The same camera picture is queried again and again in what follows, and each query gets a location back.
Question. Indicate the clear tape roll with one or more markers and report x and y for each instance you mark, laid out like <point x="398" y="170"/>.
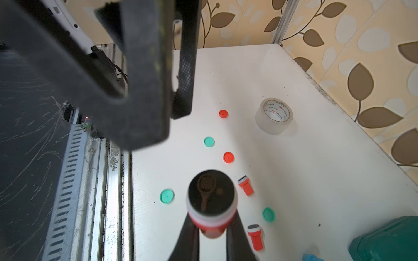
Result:
<point x="273" y="116"/>

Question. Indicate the green cap bottom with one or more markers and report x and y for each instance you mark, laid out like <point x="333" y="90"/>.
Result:
<point x="166" y="196"/>

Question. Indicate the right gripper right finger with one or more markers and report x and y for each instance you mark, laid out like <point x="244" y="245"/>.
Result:
<point x="237" y="244"/>

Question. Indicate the red cap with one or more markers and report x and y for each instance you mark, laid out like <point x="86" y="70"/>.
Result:
<point x="228" y="157"/>
<point x="223" y="114"/>

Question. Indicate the green cap upper right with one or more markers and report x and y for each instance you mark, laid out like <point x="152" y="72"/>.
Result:
<point x="268" y="215"/>

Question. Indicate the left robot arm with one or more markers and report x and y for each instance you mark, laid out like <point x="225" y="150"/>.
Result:
<point x="34" y="31"/>

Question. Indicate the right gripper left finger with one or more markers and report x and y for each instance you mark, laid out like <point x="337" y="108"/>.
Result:
<point x="187" y="246"/>

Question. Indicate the red cap far left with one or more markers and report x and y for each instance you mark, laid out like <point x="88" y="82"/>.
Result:
<point x="223" y="114"/>

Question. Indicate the blue stamp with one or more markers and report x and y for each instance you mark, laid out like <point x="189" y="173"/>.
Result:
<point x="311" y="257"/>

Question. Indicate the red cap centre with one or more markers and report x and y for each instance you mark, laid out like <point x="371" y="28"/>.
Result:
<point x="228" y="157"/>

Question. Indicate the green cap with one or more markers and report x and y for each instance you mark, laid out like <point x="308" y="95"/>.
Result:
<point x="166" y="196"/>
<point x="209" y="142"/>
<point x="268" y="215"/>

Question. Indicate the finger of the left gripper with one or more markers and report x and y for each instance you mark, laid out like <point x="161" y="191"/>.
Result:
<point x="190" y="15"/>
<point x="141" y="30"/>

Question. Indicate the green cap left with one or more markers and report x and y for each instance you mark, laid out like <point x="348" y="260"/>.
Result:
<point x="209" y="142"/>

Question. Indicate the red stamp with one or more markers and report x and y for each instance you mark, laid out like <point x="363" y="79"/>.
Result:
<point x="255" y="231"/>
<point x="244" y="183"/>
<point x="211" y="202"/>

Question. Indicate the green tool case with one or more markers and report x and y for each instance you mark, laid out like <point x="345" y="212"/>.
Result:
<point x="397" y="240"/>

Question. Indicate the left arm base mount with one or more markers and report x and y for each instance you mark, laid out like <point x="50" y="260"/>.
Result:
<point x="72" y="115"/>

